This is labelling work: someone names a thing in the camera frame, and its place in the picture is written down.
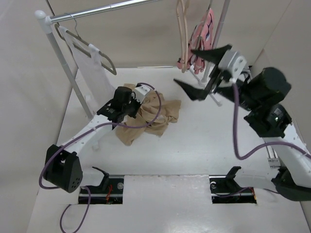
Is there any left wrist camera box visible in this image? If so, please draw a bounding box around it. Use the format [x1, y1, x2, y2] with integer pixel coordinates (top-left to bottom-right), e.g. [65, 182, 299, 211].
[133, 84, 151, 103]

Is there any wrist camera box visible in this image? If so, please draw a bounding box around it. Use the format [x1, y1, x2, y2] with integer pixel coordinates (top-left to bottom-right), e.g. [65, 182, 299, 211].
[218, 50, 247, 83]
[133, 84, 151, 103]

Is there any beige t shirt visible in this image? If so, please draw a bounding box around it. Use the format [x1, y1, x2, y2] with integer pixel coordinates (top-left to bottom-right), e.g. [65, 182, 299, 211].
[115, 90, 181, 146]

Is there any aluminium rail right side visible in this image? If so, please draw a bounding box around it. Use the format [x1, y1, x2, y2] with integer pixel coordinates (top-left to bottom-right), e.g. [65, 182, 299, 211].
[242, 65, 282, 168]

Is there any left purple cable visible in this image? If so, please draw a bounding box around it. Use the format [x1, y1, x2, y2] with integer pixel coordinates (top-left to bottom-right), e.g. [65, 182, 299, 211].
[38, 82, 162, 232]

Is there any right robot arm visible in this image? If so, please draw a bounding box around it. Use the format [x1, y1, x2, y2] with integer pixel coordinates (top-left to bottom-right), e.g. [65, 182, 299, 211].
[177, 45, 311, 201]

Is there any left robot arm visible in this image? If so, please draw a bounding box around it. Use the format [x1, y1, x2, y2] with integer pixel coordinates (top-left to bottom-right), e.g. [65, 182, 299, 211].
[39, 84, 151, 193]

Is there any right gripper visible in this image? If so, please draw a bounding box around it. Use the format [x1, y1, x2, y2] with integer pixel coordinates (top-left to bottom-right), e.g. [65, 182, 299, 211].
[173, 43, 258, 111]

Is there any base mount plate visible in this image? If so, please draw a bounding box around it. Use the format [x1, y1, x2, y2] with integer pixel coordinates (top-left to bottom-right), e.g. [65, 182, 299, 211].
[87, 176, 124, 205]
[209, 176, 257, 204]

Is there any clothes rack frame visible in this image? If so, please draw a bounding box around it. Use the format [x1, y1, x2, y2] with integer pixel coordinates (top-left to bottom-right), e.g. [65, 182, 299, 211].
[34, 0, 231, 119]

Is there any white garment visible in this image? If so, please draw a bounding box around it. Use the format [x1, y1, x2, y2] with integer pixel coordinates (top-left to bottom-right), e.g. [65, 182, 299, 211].
[55, 25, 117, 114]

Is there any grey hanger left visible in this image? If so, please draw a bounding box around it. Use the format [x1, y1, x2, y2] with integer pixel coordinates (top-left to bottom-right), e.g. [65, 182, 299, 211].
[54, 13, 117, 76]

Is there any pink patterned garment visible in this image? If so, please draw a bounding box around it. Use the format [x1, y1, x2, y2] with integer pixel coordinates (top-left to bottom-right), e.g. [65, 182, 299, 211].
[184, 8, 214, 74]

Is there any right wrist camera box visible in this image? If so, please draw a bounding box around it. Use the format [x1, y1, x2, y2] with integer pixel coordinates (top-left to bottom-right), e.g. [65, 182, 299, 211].
[218, 50, 247, 83]

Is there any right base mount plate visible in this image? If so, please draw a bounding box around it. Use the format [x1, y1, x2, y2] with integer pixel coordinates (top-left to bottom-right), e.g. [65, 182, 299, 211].
[209, 176, 257, 204]

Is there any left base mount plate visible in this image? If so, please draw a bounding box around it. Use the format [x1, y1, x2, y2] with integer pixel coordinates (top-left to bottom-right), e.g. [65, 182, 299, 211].
[87, 176, 124, 205]

